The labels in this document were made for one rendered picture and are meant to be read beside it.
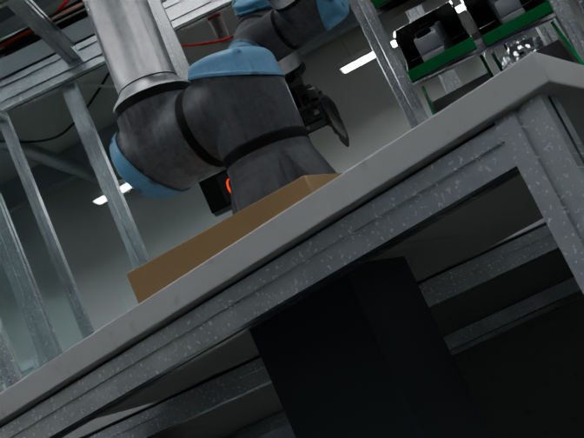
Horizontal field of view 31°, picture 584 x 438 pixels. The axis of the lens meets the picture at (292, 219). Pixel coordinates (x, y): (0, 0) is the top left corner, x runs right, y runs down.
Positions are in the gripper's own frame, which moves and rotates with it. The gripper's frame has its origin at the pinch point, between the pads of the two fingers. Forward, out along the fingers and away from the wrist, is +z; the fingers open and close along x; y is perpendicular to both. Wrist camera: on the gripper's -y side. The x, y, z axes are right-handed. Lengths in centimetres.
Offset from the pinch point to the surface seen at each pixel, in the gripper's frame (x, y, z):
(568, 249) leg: 14, 105, -43
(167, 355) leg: -24, 84, -35
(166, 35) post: -19.5, -39.1, -19.1
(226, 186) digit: -20.4, -8.9, 3.1
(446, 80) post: 42, -98, 53
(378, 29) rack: 19.9, -15.1, -10.7
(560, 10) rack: 52, -6, -2
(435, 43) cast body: 26.7, 1.3, -11.0
